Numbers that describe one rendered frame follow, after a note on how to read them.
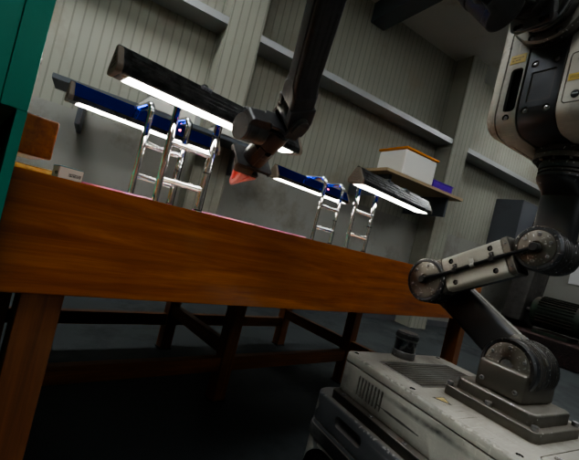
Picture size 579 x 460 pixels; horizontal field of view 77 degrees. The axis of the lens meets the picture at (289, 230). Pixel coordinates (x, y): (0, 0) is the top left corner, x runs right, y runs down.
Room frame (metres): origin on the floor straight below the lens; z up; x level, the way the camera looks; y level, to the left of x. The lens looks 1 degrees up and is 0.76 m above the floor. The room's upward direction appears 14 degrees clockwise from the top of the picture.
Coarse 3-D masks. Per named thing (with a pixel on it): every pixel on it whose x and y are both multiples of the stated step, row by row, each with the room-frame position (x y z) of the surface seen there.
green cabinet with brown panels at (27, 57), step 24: (0, 0) 0.46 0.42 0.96; (24, 0) 0.47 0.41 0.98; (48, 0) 0.49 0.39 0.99; (0, 24) 0.46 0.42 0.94; (24, 24) 0.48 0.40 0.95; (48, 24) 0.49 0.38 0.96; (0, 48) 0.47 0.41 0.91; (24, 48) 0.48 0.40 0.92; (0, 72) 0.47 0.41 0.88; (24, 72) 0.48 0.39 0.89; (0, 96) 0.47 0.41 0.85; (24, 96) 0.49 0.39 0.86; (0, 120) 0.67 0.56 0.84
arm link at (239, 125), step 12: (252, 108) 0.75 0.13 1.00; (276, 108) 0.80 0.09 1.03; (240, 120) 0.76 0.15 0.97; (252, 120) 0.74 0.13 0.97; (264, 120) 0.75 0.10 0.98; (276, 120) 0.78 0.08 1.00; (300, 120) 0.76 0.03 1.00; (240, 132) 0.76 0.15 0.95; (252, 132) 0.76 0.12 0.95; (264, 132) 0.77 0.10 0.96; (288, 132) 0.77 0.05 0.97; (300, 132) 0.78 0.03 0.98
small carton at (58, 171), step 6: (54, 168) 0.62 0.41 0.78; (60, 168) 0.59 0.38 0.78; (66, 168) 0.59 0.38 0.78; (72, 168) 0.60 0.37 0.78; (54, 174) 0.61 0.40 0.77; (60, 174) 0.59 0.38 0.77; (66, 174) 0.59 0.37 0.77; (72, 174) 0.60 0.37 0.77; (78, 174) 0.60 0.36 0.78; (72, 180) 0.60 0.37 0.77; (78, 180) 0.61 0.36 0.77
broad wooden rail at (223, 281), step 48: (48, 192) 0.56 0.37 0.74; (96, 192) 0.60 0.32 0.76; (0, 240) 0.53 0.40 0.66; (48, 240) 0.57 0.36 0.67; (96, 240) 0.61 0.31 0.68; (144, 240) 0.66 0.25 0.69; (192, 240) 0.72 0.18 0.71; (240, 240) 0.80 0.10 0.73; (288, 240) 0.89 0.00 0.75; (0, 288) 0.54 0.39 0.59; (48, 288) 0.58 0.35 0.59; (96, 288) 0.62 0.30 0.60; (144, 288) 0.68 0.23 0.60; (192, 288) 0.74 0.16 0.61; (240, 288) 0.82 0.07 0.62; (288, 288) 0.92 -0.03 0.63; (336, 288) 1.04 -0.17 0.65; (384, 288) 1.20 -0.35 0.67
